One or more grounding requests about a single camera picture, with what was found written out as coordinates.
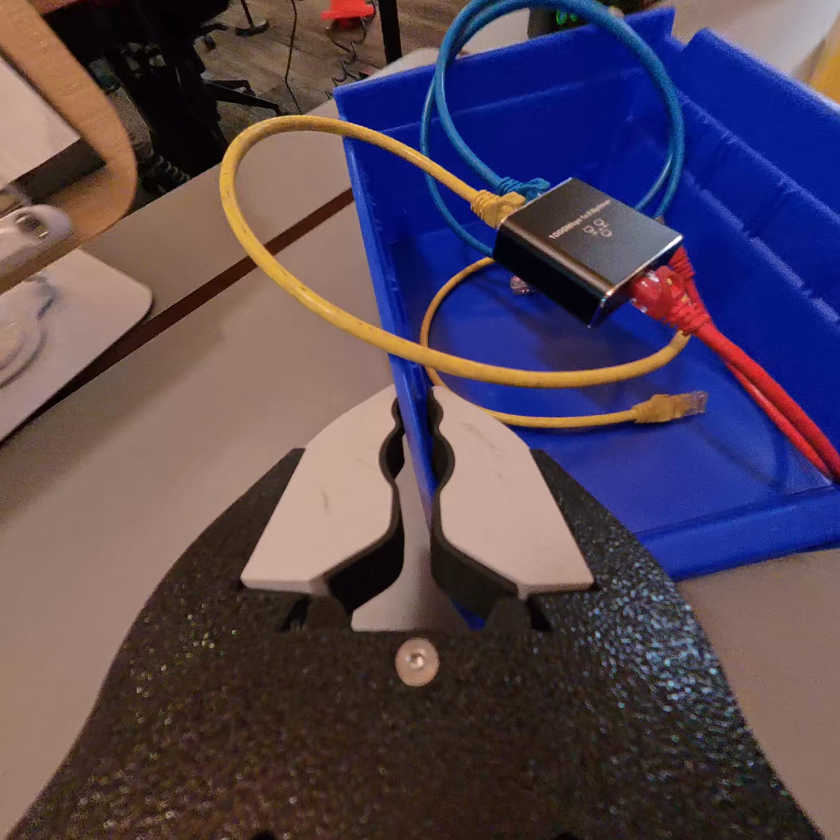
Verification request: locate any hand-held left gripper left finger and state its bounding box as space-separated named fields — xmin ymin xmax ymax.
xmin=239 ymin=384 xmax=406 ymax=616

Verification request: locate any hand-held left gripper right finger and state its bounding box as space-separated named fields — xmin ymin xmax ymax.
xmin=430 ymin=386 xmax=597 ymax=621

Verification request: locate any black network splitter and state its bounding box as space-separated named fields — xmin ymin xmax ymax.
xmin=492 ymin=177 xmax=685 ymax=328

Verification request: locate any red ethernet cable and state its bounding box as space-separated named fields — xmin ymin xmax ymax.
xmin=631 ymin=248 xmax=840 ymax=483

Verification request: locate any yellow ethernet cable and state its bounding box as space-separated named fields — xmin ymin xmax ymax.
xmin=220 ymin=117 xmax=710 ymax=431

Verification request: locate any blue plastic bin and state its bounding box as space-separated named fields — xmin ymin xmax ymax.
xmin=333 ymin=7 xmax=840 ymax=581

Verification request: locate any blue ethernet cable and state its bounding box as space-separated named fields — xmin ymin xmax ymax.
xmin=420 ymin=0 xmax=685 ymax=296

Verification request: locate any instruction sheet on wooden stand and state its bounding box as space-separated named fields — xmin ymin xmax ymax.
xmin=0 ymin=0 xmax=155 ymax=441

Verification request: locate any black office chair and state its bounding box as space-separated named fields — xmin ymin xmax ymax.
xmin=66 ymin=0 xmax=280 ymax=181

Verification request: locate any orange cone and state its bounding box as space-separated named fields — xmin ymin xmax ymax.
xmin=320 ymin=0 xmax=376 ymax=28

